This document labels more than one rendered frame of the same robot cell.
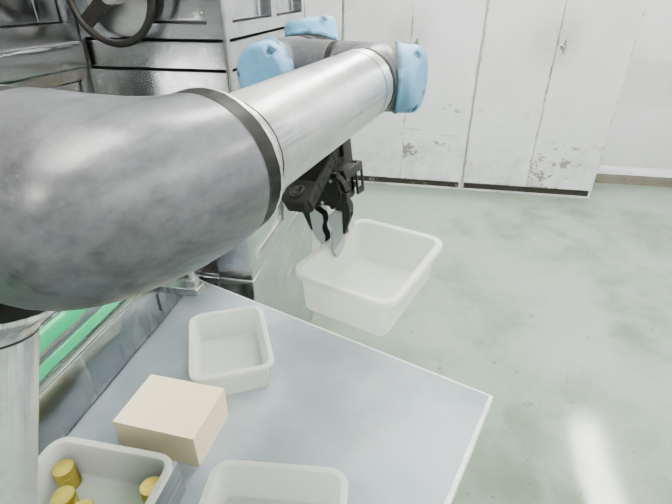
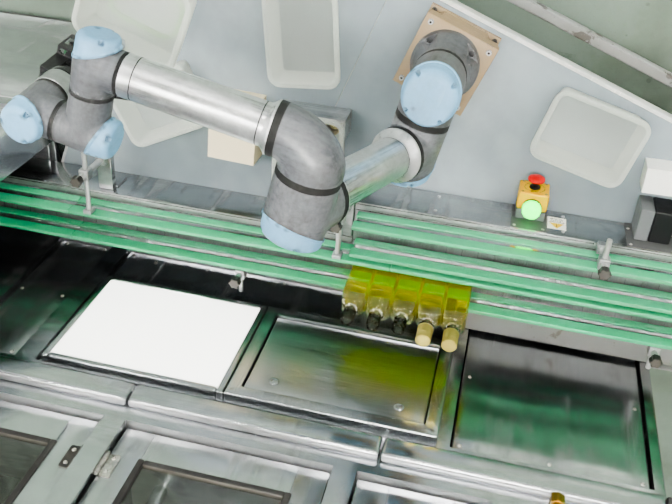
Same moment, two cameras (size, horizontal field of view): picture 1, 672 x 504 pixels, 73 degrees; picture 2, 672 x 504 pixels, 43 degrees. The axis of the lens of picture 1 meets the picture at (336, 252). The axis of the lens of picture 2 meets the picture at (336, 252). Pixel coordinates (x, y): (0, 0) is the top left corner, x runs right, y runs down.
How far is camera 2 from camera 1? 124 cm
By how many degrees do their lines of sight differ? 50
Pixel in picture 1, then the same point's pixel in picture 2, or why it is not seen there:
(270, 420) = (218, 51)
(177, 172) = (313, 130)
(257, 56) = (110, 146)
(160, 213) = (323, 130)
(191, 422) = not seen: hidden behind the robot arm
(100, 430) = (251, 175)
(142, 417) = (246, 147)
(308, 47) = (93, 116)
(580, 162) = not seen: outside the picture
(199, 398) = not seen: hidden behind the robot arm
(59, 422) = (256, 202)
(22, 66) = (15, 365)
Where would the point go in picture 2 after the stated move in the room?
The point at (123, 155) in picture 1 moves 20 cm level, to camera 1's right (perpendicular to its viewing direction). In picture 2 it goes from (317, 144) to (300, 19)
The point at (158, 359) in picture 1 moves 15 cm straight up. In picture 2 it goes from (177, 160) to (154, 184)
